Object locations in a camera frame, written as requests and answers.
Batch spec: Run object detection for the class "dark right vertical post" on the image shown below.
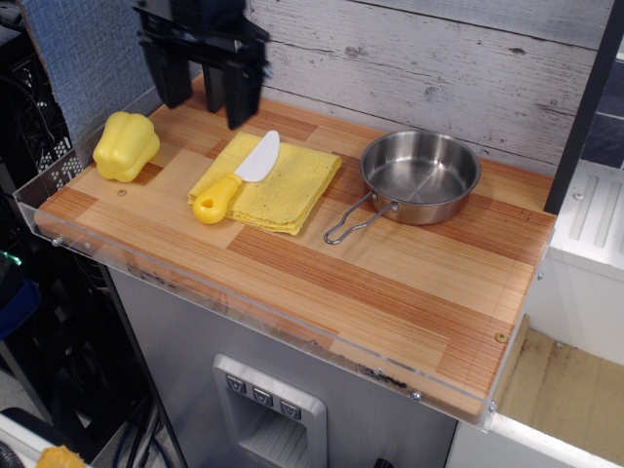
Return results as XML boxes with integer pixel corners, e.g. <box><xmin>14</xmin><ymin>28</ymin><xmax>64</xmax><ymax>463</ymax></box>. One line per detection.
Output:
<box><xmin>543</xmin><ymin>0</ymin><xmax>623</xmax><ymax>215</ymax></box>

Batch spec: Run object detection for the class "blue fabric panel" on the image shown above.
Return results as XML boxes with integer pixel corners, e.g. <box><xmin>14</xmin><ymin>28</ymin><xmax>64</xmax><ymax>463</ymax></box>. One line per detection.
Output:
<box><xmin>18</xmin><ymin>1</ymin><xmax>163</xmax><ymax>166</ymax></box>

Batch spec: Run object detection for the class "silver toy fridge cabinet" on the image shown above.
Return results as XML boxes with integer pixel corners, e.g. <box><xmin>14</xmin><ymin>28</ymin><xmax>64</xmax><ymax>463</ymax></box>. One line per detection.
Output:
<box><xmin>111</xmin><ymin>271</ymin><xmax>456</xmax><ymax>467</ymax></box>

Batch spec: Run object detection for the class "yellow toy bell pepper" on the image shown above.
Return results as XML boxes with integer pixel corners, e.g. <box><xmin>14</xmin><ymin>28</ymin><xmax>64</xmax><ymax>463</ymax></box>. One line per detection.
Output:
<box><xmin>93</xmin><ymin>111</ymin><xmax>160</xmax><ymax>183</ymax></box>

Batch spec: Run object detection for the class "dark vertical post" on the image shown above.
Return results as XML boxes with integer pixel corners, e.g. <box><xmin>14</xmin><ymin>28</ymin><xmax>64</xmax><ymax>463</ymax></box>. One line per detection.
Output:
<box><xmin>543</xmin><ymin>0</ymin><xmax>623</xmax><ymax>215</ymax></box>
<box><xmin>202</xmin><ymin>64</ymin><xmax>226</xmax><ymax>113</ymax></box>

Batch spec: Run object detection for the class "clear acrylic table guard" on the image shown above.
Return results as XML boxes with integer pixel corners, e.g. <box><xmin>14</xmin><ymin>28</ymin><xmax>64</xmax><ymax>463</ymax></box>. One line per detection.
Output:
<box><xmin>15</xmin><ymin>80</ymin><xmax>555</xmax><ymax>425</ymax></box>

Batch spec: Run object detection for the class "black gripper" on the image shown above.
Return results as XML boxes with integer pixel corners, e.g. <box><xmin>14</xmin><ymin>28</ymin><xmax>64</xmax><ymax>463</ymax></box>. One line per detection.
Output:
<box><xmin>134</xmin><ymin>1</ymin><xmax>270</xmax><ymax>130</ymax></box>

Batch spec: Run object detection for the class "white toy sink unit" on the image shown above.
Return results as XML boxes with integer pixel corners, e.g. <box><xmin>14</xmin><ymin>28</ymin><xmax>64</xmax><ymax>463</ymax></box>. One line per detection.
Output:
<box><xmin>448</xmin><ymin>161</ymin><xmax>623</xmax><ymax>467</ymax></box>

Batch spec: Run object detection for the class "yellow object bottom left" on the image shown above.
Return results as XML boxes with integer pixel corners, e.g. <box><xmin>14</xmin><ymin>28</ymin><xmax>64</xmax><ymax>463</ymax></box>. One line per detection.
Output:
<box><xmin>35</xmin><ymin>446</ymin><xmax>87</xmax><ymax>468</ymax></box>

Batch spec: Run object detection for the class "yellow folded cloth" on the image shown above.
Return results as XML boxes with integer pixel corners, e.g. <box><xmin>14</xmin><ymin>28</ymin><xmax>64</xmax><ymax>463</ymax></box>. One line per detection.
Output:
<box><xmin>187</xmin><ymin>133</ymin><xmax>341</xmax><ymax>236</ymax></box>

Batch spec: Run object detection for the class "toy knife yellow handle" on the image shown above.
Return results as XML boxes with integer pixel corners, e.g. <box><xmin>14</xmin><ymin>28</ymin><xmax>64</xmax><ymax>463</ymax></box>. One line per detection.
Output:
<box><xmin>192</xmin><ymin>130</ymin><xmax>282</xmax><ymax>225</ymax></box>

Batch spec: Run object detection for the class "stainless steel pot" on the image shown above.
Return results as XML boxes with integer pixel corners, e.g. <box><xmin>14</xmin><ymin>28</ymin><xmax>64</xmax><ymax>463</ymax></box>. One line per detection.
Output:
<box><xmin>324</xmin><ymin>130</ymin><xmax>482</xmax><ymax>245</ymax></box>

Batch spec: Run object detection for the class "dark left vertical post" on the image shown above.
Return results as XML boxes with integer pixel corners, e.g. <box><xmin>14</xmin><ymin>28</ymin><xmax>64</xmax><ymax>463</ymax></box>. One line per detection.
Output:
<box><xmin>202</xmin><ymin>64</ymin><xmax>226</xmax><ymax>113</ymax></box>

